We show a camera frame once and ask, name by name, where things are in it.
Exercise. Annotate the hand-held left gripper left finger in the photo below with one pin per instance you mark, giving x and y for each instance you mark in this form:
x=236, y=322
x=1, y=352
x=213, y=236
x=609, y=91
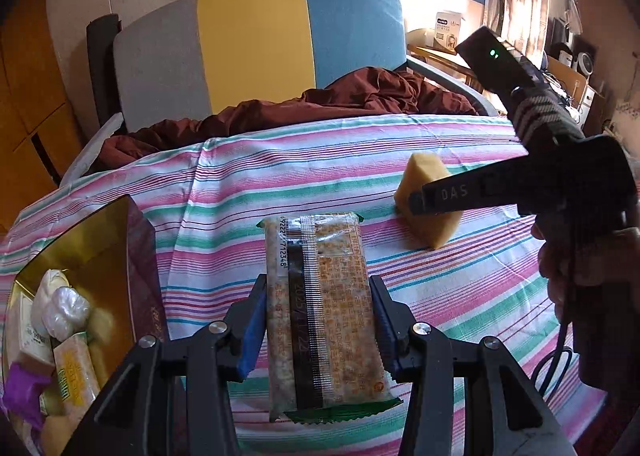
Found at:
x=250, y=351

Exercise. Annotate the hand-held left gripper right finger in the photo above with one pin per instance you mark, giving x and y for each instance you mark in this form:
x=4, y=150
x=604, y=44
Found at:
x=390, y=361

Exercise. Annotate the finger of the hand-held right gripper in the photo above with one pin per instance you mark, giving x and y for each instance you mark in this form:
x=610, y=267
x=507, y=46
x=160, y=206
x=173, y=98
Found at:
x=465, y=191

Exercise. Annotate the yellow sponge cake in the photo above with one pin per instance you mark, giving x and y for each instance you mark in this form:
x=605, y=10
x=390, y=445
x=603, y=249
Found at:
x=435, y=231

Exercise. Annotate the long cracker packet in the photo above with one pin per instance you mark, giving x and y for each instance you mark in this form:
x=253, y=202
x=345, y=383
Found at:
x=330, y=311

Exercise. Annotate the small green cracker packet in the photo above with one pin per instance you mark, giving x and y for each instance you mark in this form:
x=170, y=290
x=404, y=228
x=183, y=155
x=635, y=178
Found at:
x=75, y=376

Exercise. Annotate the gold tin box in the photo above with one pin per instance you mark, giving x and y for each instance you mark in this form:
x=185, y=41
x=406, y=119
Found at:
x=100, y=256

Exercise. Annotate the pearly white pastry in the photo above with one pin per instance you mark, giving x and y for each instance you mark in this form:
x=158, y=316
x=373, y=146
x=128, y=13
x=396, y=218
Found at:
x=65, y=308

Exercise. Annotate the tan box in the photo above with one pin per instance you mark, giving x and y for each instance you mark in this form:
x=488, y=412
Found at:
x=55, y=433

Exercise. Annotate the cream pastry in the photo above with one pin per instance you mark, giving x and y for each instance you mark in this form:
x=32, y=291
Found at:
x=50, y=281

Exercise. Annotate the purple wrapper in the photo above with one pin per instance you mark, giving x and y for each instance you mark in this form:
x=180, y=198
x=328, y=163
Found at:
x=25, y=388

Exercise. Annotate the person's right hand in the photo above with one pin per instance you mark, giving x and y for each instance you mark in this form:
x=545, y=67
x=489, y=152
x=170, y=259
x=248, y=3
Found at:
x=555, y=271

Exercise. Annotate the cluttered shelf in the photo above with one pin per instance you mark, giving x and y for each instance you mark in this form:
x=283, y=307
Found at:
x=585, y=76

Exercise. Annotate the wooden desk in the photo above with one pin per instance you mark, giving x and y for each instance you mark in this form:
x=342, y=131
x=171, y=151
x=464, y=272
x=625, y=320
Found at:
x=435, y=61

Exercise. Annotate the maroon blanket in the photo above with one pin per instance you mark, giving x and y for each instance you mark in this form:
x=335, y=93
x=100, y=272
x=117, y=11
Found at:
x=350, y=96

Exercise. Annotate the white carton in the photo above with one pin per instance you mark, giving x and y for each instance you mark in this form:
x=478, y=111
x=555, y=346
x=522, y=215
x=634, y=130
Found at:
x=447, y=31

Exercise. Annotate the striped cloth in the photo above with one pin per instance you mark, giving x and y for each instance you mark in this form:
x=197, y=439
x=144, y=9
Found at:
x=250, y=176

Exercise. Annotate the grey yellow blue chair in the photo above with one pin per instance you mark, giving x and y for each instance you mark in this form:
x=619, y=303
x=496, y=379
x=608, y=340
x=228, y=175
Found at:
x=250, y=46

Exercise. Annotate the black rolled mat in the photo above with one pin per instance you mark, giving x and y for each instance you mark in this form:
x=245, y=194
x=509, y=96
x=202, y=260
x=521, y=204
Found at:
x=100, y=66

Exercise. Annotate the wooden wardrobe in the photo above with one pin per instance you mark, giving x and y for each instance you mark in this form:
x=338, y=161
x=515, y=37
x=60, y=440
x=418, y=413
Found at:
x=30, y=86

